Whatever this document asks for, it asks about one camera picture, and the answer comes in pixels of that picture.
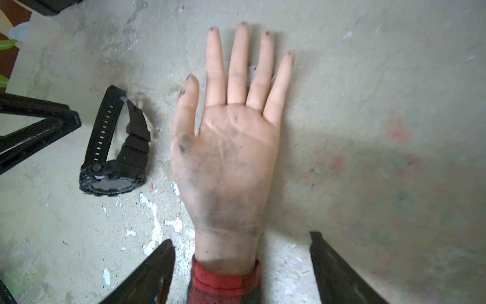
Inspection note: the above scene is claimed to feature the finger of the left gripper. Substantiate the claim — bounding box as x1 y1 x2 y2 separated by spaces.
1 111 82 174
1 93 76 118

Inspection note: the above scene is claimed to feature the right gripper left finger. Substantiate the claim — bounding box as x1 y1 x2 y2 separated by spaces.
101 239 175 304

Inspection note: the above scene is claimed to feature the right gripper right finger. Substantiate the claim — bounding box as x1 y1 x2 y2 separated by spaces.
310 231 388 304

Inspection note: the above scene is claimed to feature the black wrist watch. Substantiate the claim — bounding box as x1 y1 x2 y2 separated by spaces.
78 86 151 196

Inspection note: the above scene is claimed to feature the mannequin hand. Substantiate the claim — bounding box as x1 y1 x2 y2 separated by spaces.
170 23 294 275

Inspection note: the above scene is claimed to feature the red plaid sleeve forearm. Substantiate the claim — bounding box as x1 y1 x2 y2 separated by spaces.
187 258 261 304

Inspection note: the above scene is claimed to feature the black toolbox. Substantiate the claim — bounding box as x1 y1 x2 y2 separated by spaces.
18 0 82 16

